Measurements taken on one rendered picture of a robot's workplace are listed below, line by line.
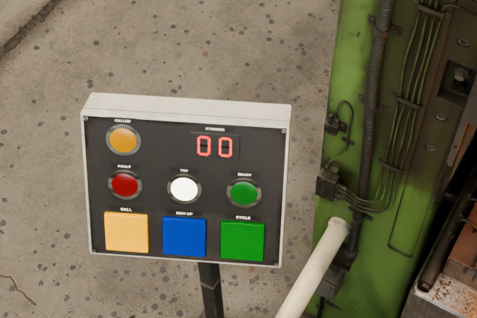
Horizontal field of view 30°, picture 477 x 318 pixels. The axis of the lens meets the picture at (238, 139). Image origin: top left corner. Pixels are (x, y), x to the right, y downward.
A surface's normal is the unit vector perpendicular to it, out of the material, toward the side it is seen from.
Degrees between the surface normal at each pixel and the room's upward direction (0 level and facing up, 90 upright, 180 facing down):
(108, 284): 0
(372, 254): 90
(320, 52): 0
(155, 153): 60
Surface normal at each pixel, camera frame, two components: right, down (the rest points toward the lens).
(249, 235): -0.09, 0.47
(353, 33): -0.50, 0.74
